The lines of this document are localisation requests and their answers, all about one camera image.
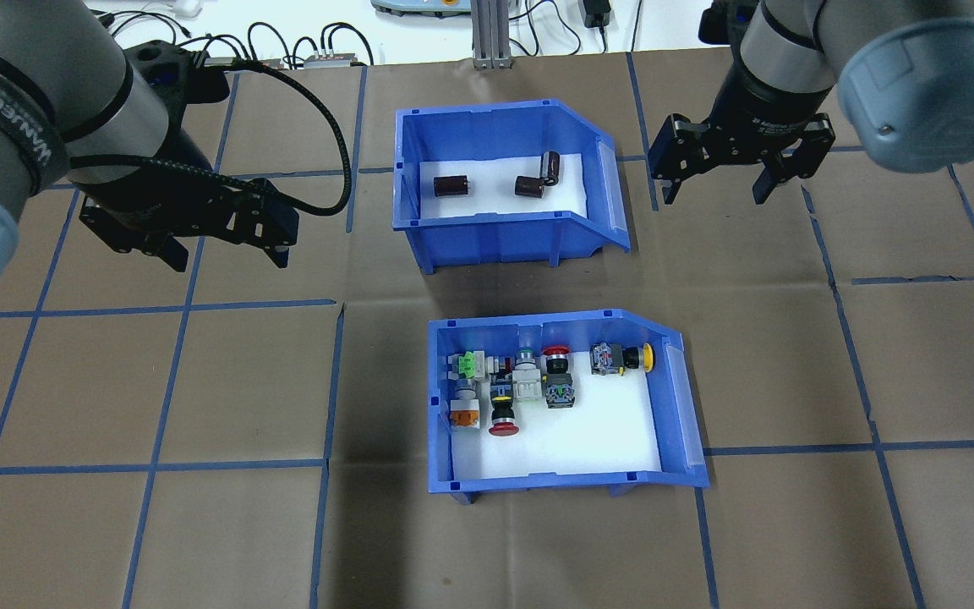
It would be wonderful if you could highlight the blue bin with batteries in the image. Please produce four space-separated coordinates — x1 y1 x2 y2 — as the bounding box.
392 99 632 274

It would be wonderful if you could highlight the blue bin with push buttons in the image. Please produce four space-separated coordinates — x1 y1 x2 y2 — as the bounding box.
426 308 712 506

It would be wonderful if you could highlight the white desk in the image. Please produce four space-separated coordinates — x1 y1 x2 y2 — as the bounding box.
85 0 708 69

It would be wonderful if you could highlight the light blue teach pendant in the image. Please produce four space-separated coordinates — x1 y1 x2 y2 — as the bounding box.
370 0 476 18

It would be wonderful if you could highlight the blue black contact block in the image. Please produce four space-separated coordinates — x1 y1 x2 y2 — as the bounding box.
543 375 577 410

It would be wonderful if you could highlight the red emergency stop button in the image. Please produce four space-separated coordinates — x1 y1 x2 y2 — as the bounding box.
487 378 523 439

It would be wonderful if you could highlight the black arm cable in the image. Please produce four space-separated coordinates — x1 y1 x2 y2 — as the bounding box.
67 58 354 218

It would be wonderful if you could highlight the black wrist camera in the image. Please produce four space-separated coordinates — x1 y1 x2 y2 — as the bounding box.
122 41 232 107
698 0 763 47

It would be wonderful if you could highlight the black hub cable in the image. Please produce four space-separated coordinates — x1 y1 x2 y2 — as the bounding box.
316 23 375 65
246 23 302 67

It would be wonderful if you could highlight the yellow push button switch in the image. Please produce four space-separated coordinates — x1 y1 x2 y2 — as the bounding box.
590 341 658 378

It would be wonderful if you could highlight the aluminium frame post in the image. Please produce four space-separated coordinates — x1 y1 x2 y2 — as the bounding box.
470 0 516 70

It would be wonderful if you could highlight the white orange switch block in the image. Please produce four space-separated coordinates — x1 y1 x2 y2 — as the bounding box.
448 378 482 431

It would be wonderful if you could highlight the white push button switch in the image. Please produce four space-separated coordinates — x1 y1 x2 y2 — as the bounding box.
512 344 544 403

